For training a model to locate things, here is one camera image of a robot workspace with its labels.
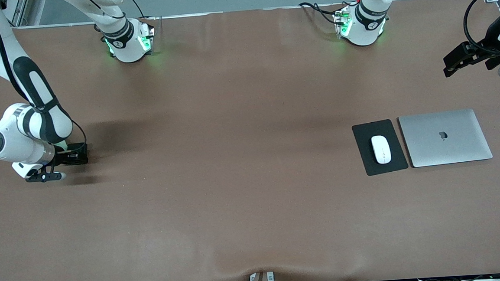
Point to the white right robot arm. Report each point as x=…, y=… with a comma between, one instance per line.
x=16, y=148

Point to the silver closed laptop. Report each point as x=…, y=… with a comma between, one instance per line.
x=446, y=150

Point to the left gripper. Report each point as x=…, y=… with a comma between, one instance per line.
x=488, y=47

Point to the white computer mouse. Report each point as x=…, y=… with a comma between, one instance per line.
x=381, y=150

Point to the small black box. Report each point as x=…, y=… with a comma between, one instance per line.
x=84, y=159

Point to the black mouse pad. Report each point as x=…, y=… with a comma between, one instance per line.
x=364, y=159

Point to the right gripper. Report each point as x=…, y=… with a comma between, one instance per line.
x=69, y=156

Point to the brown table cover mat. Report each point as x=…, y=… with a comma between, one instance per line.
x=194, y=226

